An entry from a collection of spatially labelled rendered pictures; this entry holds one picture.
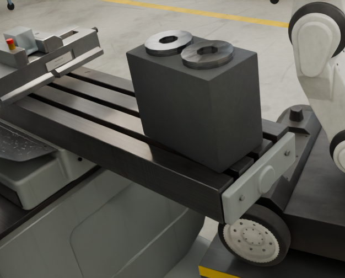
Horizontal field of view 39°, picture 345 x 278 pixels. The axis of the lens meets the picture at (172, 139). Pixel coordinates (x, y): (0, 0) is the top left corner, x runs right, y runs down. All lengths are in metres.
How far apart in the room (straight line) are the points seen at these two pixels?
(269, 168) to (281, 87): 2.20
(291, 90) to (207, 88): 2.31
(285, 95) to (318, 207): 1.71
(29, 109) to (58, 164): 0.15
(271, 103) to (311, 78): 1.69
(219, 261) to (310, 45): 0.67
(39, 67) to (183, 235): 0.77
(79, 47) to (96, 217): 0.47
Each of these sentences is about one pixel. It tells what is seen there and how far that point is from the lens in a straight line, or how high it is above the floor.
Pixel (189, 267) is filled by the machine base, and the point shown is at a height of 0.20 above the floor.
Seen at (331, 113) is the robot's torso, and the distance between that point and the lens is 1.33.
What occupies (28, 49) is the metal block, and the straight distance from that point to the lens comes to 1.34.
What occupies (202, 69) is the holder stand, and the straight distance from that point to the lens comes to 0.80.
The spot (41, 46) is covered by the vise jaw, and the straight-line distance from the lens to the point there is 1.34.
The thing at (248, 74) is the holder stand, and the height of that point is 1.11.
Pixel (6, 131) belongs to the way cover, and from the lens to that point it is 1.33.
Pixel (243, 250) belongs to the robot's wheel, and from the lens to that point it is 1.43.
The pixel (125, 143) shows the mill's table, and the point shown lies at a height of 0.95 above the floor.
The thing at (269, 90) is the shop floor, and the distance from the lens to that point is 3.08.
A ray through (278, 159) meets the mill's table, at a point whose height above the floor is 0.92.
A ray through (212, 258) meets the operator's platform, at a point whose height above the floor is 0.40.
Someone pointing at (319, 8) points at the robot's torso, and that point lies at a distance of 1.19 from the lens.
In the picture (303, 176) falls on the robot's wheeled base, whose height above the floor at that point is 0.57.
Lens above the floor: 1.49
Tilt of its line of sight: 33 degrees down
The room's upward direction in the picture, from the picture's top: 11 degrees counter-clockwise
